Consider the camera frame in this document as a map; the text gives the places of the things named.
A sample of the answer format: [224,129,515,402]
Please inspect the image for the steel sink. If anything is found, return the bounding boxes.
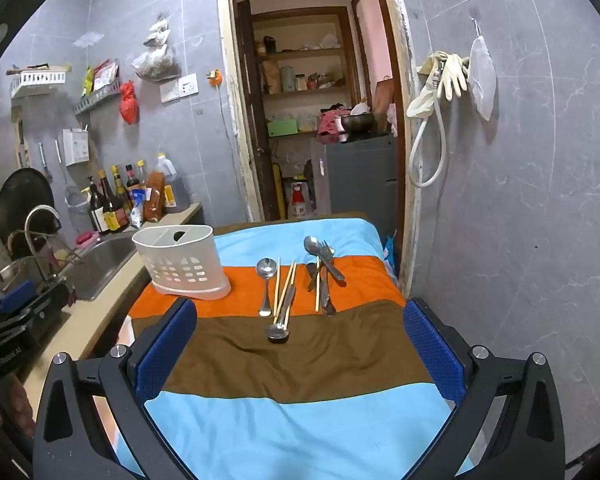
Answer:
[55,235,141,302]

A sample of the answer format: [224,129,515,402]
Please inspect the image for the clear hanging plastic bags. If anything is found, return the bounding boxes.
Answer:
[131,14,182,81]

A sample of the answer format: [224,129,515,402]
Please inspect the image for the person's left hand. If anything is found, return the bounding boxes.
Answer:
[0,375,37,443]

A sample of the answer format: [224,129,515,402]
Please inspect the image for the grey cabinet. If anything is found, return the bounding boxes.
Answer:
[310,135,398,241]

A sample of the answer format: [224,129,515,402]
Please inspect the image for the green box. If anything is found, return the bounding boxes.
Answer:
[266,119,299,138]

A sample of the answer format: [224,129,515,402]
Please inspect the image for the striped blue orange brown cloth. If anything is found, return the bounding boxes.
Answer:
[115,217,476,480]

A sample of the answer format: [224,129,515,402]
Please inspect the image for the white plastic utensil holder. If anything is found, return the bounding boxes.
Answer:
[131,225,232,302]

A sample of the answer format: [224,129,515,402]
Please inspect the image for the red plastic bag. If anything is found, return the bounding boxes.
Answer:
[119,80,140,126]

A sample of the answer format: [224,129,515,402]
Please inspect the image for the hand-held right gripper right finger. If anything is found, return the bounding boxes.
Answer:
[402,297,566,480]

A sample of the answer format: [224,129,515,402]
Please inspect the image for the red cloth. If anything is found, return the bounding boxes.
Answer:
[316,107,353,143]

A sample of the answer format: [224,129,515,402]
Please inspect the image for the white wall box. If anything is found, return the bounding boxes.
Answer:
[62,128,90,167]

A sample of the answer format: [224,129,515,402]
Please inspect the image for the white plastic shelf basket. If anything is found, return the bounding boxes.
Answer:
[9,65,73,98]

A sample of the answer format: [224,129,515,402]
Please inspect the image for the blue white packet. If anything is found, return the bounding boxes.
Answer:
[130,190,148,228]

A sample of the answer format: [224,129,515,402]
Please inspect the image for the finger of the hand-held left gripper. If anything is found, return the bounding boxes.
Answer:
[0,280,37,317]
[0,292,75,343]

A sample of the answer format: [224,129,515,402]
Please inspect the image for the yellow pole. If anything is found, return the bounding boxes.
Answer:
[275,162,287,221]

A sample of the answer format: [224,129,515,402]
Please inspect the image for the metal spoon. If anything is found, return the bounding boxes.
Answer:
[303,236,347,285]
[256,258,277,318]
[264,285,297,345]

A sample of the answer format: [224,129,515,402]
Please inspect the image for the white mesh bag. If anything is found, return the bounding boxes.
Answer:
[467,17,497,122]

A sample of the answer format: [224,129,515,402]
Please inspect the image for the red seasoning packet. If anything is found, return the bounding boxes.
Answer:
[92,59,118,92]

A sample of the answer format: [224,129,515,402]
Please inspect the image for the black wok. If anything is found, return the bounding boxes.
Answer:
[0,167,56,246]

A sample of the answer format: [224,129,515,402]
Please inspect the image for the cream rubber glove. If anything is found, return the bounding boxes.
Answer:
[406,52,448,120]
[437,52,471,101]

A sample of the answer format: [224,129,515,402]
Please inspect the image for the red white bottle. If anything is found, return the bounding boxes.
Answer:
[289,180,315,219]

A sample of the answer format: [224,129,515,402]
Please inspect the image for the metal fork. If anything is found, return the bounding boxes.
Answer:
[318,240,337,273]

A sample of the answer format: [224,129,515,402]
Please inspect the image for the hanging metal strainer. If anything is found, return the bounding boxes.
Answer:
[55,140,90,211]

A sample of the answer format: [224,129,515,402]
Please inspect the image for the wooden shelf unit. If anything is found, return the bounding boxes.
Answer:
[250,7,361,151]

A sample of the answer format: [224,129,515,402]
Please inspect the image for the dark wooden door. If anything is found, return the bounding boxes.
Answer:
[236,0,281,222]

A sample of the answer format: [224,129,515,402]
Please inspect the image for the metal table knife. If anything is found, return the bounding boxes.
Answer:
[320,265,337,317]

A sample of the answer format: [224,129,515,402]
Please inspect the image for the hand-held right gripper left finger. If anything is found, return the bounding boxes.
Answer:
[32,297,198,480]

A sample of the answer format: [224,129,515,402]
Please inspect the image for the wooden door frame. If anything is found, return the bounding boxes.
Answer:
[215,0,426,301]

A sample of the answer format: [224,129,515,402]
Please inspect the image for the brown paper bag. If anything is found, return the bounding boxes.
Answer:
[372,76,396,133]

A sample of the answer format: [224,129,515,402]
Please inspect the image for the metal wall rack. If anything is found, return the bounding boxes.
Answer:
[74,77,121,115]

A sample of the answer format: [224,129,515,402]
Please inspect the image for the metal pot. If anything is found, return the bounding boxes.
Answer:
[340,112,376,135]

